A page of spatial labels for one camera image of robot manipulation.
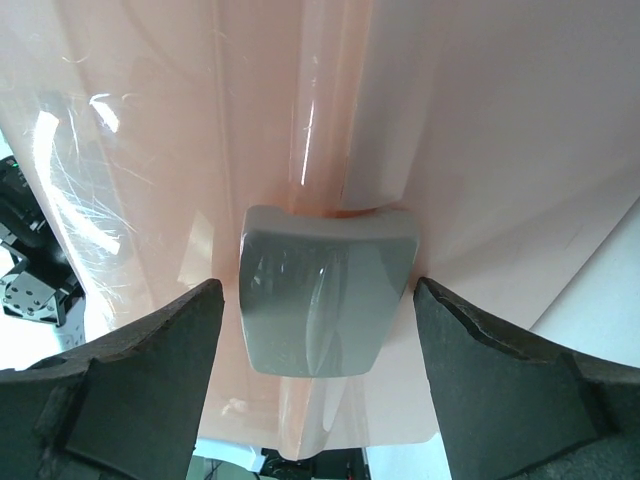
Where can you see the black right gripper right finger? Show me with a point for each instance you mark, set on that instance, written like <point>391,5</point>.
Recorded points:
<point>513,405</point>

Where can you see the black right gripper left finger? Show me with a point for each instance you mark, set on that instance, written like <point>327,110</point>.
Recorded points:
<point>127,405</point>

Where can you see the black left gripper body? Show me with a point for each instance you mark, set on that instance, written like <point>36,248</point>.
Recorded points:
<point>41,286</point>

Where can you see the beige tool box latch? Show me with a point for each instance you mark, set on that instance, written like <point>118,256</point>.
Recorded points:
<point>318,296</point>

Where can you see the pink translucent tool box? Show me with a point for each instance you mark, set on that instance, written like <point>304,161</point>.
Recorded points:
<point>147,129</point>

